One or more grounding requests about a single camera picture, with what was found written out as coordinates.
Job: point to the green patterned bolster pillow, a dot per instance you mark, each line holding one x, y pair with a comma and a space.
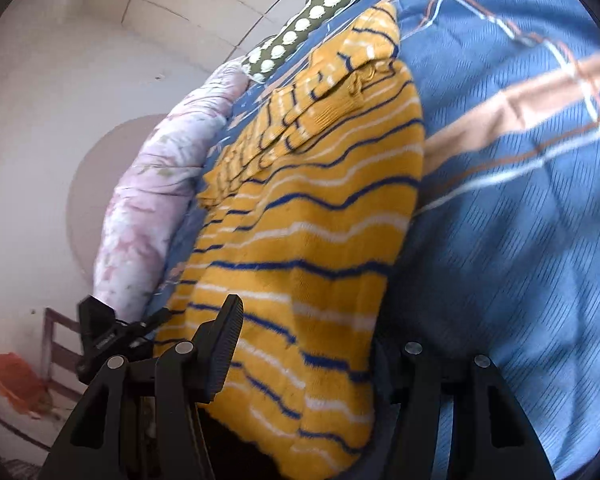
300, 25

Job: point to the orange plastic basin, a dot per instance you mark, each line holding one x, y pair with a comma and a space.
17, 382

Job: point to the wooden chair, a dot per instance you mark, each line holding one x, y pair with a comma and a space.
60, 355

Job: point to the beige rounded headboard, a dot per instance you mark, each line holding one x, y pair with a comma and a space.
87, 200

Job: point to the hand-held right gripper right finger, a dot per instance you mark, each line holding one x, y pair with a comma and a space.
416, 385

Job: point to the blue plaid bed sheet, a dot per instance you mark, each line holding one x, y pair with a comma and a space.
505, 220

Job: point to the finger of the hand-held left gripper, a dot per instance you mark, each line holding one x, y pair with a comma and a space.
147, 327

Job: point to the yellow striped knit sweater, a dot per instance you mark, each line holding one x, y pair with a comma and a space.
320, 220

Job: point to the pink floral quilt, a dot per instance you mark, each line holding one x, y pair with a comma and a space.
145, 210

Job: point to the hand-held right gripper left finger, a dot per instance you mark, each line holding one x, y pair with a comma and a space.
226, 340

